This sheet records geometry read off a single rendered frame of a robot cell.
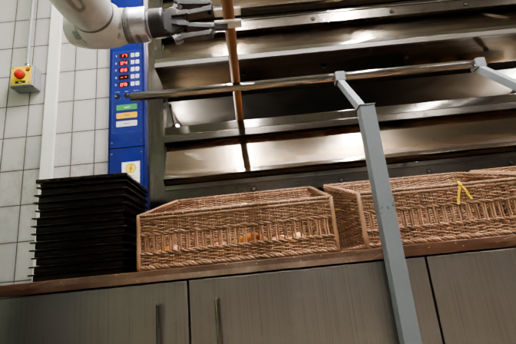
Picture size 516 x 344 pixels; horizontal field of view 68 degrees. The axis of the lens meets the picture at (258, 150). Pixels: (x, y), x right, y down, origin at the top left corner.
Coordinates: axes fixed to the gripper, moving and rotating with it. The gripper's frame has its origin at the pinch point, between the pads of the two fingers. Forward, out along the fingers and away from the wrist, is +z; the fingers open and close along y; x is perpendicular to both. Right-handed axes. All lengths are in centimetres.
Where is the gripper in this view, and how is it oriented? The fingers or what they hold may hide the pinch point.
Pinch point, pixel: (228, 18)
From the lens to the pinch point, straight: 106.5
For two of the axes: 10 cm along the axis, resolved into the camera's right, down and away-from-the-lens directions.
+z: 10.0, -0.9, 0.1
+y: 0.9, 9.5, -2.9
